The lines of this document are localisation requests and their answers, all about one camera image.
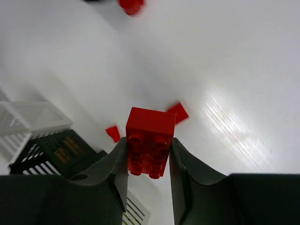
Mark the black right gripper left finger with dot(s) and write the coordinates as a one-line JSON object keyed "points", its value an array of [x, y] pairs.
{"points": [[96, 196]]}

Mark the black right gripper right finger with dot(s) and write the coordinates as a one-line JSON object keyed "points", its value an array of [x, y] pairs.
{"points": [[203, 196]]}

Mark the red rectangular lego brick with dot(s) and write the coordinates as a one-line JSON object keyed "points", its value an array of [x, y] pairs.
{"points": [[149, 135]]}

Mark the red round lego piece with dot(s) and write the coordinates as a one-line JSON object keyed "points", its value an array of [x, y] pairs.
{"points": [[131, 7]]}

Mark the orange brown lego brick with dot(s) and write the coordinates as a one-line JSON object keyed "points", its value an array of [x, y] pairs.
{"points": [[67, 149]]}

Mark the white bin far right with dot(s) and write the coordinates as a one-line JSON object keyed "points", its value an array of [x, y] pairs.
{"points": [[136, 213]]}

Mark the white bin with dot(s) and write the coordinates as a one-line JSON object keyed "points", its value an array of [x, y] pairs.
{"points": [[22, 120], [136, 213]]}

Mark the black bin left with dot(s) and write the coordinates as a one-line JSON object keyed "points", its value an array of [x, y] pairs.
{"points": [[38, 157]]}

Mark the red slope lego piece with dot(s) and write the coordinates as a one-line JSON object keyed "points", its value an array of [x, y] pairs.
{"points": [[114, 133]]}

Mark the red square lego brick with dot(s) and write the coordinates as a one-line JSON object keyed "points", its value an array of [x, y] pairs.
{"points": [[179, 111]]}

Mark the white bin far left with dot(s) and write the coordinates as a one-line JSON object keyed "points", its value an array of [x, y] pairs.
{"points": [[22, 120]]}

